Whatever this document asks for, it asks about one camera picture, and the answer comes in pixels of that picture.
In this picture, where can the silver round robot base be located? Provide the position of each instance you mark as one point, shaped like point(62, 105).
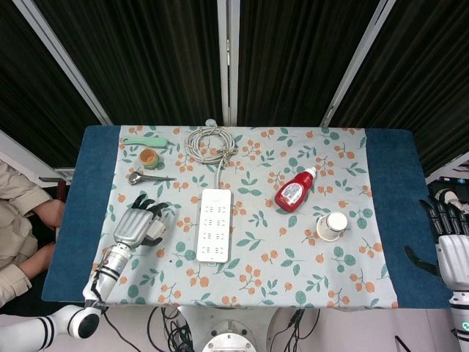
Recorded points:
point(229, 341)

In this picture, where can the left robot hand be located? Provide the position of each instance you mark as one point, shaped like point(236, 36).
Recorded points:
point(132, 225)

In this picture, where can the red ketchup bottle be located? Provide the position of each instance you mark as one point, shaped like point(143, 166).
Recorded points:
point(291, 194)

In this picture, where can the green brush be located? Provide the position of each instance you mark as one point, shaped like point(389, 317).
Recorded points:
point(154, 142)

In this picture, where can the black pleated curtain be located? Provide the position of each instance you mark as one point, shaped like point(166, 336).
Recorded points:
point(146, 55)

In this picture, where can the white power adapter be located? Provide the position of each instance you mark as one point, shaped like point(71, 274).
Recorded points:
point(155, 228)

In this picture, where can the blue table cover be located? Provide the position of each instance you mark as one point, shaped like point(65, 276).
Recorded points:
point(88, 183)

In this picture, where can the small orange green cup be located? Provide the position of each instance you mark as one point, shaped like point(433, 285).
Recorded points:
point(148, 157)

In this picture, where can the white paper cup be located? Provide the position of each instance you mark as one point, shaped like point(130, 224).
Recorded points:
point(331, 227)

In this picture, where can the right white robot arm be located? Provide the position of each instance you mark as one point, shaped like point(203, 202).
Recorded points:
point(459, 315)

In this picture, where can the person in beige jacket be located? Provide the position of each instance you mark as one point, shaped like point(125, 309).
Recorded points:
point(14, 220)

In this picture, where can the metal scoop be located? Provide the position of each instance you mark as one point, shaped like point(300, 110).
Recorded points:
point(136, 177)

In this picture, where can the white metal frame post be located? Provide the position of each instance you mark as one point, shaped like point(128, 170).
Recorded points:
point(227, 55)
point(62, 58)
point(357, 62)

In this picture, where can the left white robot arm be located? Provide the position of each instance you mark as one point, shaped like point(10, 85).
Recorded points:
point(110, 267)

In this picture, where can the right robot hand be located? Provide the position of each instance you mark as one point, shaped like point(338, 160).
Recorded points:
point(454, 256)

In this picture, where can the white power strip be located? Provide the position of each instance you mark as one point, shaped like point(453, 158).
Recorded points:
point(214, 227)

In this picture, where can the floral tablecloth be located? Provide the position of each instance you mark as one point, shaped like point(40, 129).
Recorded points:
point(256, 275)

